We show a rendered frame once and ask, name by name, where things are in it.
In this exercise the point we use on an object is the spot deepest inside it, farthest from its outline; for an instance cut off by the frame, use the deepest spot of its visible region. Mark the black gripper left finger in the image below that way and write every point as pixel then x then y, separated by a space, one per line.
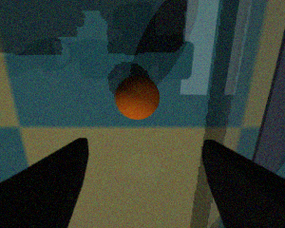
pixel 45 194

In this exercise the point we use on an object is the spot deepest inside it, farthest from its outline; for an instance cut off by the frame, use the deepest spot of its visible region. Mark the dark brown ball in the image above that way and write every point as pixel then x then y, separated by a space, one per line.
pixel 147 99

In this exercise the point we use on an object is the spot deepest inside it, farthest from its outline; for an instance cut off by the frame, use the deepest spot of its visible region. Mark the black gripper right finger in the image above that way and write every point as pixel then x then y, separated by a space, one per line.
pixel 246 194

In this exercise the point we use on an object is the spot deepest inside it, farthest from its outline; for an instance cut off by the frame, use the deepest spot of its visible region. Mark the see-through grey ball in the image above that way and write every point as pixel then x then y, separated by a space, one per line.
pixel 125 97

